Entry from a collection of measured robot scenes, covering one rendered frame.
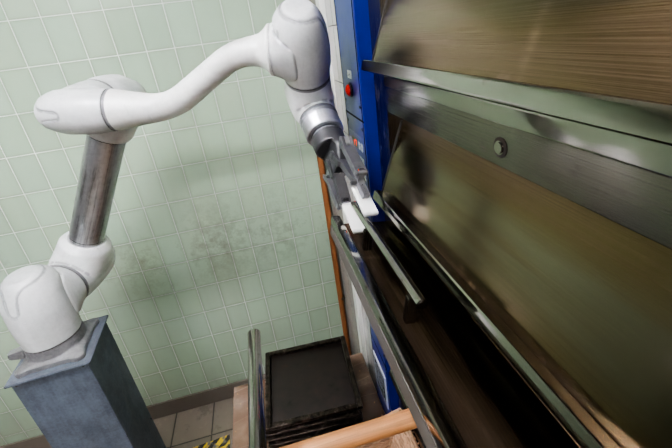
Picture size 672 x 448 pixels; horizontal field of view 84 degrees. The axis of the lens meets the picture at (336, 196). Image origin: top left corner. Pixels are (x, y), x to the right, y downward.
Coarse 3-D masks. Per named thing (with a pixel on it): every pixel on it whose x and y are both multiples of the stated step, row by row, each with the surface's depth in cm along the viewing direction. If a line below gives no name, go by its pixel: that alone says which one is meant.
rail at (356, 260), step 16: (336, 224) 75; (352, 240) 69; (352, 256) 64; (368, 272) 59; (368, 288) 56; (384, 304) 52; (384, 320) 49; (400, 336) 47; (400, 352) 44; (400, 368) 44; (416, 368) 42; (416, 384) 40; (416, 400) 40; (432, 400) 38; (432, 416) 37; (448, 416) 37; (432, 432) 36; (448, 432) 35
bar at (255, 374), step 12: (252, 336) 86; (252, 348) 82; (252, 360) 79; (252, 372) 77; (252, 384) 74; (252, 396) 71; (252, 408) 69; (264, 408) 70; (252, 420) 67; (264, 420) 68; (252, 432) 65; (264, 432) 65; (252, 444) 63; (264, 444) 63
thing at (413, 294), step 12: (360, 216) 71; (372, 228) 66; (384, 240) 62; (384, 252) 59; (396, 264) 55; (408, 276) 52; (408, 288) 50; (408, 300) 50; (420, 300) 48; (408, 312) 51
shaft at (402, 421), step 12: (408, 408) 62; (372, 420) 61; (384, 420) 60; (396, 420) 60; (408, 420) 60; (336, 432) 60; (348, 432) 59; (360, 432) 59; (372, 432) 59; (384, 432) 59; (396, 432) 60; (300, 444) 59; (312, 444) 58; (324, 444) 58; (336, 444) 58; (348, 444) 59; (360, 444) 59
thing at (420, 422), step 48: (336, 240) 74; (384, 288) 59; (432, 288) 60; (384, 336) 49; (432, 336) 50; (480, 336) 50; (432, 384) 42; (480, 384) 43; (480, 432) 37; (528, 432) 38
